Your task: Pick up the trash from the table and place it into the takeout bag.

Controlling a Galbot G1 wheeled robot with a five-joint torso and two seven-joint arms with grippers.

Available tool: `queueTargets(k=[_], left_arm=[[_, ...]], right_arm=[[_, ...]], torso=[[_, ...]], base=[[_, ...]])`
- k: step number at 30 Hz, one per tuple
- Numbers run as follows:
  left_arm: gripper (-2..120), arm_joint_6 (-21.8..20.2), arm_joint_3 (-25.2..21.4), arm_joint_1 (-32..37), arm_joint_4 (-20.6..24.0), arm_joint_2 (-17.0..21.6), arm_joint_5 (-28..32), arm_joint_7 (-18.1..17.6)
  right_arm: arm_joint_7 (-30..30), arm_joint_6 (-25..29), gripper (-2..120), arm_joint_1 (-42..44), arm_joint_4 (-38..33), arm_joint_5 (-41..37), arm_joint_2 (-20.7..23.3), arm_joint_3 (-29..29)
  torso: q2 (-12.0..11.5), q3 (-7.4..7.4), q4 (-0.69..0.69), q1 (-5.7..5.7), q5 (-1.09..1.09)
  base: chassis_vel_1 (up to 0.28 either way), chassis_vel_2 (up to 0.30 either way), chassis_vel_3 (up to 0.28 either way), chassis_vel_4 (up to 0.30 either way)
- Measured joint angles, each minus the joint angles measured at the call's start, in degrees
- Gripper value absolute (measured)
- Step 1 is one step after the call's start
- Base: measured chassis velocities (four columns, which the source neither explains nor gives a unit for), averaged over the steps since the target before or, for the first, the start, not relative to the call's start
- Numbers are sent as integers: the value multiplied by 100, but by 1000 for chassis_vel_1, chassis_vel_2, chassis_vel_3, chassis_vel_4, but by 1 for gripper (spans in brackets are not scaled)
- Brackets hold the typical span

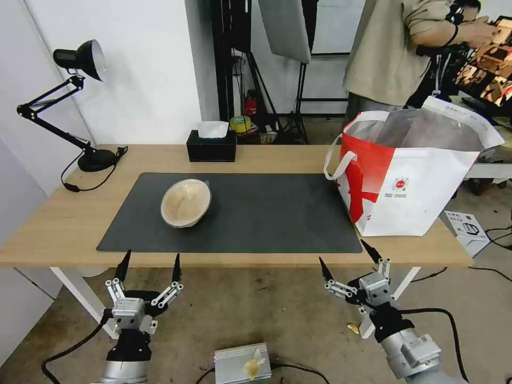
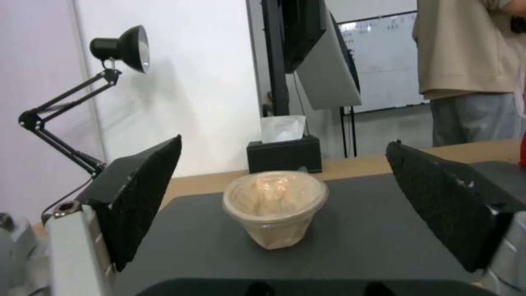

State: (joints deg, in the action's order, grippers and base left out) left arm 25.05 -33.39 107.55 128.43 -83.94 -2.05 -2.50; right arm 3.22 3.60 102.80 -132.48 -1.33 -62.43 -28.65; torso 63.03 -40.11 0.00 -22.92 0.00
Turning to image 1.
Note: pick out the person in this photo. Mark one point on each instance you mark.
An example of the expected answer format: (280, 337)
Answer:
(384, 52)

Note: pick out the black tripod stand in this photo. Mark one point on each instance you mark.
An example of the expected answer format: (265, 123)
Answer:
(298, 116)

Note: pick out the film-covered takeout bowl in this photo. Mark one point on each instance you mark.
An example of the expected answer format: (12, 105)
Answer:
(185, 204)

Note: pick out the red black device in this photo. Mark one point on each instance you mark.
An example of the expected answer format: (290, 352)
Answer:
(252, 105)

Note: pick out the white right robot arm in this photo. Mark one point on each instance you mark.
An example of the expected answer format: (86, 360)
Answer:
(418, 354)

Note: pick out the small yellow floor scrap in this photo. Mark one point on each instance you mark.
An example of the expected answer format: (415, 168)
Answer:
(353, 329)

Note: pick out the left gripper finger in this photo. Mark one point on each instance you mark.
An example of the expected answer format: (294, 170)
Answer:
(125, 266)
(176, 270)

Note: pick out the white red takeout bag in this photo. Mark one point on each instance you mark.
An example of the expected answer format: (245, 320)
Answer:
(404, 188)

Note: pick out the yellow green tape roll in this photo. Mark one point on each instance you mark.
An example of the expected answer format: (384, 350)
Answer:
(240, 124)

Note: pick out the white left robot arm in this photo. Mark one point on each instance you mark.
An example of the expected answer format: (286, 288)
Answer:
(124, 374)

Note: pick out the white printed carton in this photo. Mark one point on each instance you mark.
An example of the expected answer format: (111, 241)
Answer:
(466, 234)

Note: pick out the white tissue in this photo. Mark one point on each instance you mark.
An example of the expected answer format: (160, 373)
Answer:
(212, 130)

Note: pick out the grey softbox reflector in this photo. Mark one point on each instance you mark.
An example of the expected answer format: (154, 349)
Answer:
(286, 28)

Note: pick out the crumpled paper scrap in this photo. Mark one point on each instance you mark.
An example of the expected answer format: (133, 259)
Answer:
(254, 365)

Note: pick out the dark grey desk mat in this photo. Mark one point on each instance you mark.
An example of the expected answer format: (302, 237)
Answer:
(264, 218)

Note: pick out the white side table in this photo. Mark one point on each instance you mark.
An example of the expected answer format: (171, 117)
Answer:
(494, 170)

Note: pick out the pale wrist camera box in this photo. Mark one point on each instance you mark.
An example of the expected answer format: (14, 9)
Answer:
(129, 314)
(375, 289)

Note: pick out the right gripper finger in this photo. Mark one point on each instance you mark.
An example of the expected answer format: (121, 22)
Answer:
(329, 274)
(372, 253)

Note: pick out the black metal stand frame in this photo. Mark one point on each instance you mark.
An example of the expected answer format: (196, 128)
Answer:
(224, 56)

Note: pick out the black tissue box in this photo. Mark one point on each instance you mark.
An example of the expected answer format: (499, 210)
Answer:
(211, 151)

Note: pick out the colourful monitor screen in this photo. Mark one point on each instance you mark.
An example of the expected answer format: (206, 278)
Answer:
(488, 72)

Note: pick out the black desk lamp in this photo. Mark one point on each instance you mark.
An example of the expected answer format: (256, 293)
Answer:
(98, 159)

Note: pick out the silver metal box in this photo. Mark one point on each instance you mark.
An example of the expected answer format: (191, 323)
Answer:
(232, 362)

